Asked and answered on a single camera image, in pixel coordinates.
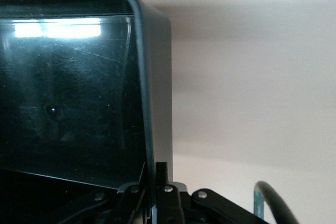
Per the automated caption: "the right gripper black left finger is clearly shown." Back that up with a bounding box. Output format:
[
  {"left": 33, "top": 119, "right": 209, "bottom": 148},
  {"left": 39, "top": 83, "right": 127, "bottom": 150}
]
[{"left": 60, "top": 182, "right": 148, "bottom": 224}]

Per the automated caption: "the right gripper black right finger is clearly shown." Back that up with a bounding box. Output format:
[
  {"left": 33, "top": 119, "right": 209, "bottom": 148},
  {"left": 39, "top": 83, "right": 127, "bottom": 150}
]
[{"left": 156, "top": 162, "right": 266, "bottom": 224}]

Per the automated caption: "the black plastic box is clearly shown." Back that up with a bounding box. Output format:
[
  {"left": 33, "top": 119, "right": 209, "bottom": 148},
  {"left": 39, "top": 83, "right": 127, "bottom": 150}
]
[{"left": 0, "top": 0, "right": 174, "bottom": 224}]

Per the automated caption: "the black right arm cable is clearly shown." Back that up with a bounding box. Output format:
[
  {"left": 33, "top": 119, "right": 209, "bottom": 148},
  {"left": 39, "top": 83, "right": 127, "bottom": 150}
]
[{"left": 253, "top": 180, "right": 301, "bottom": 224}]

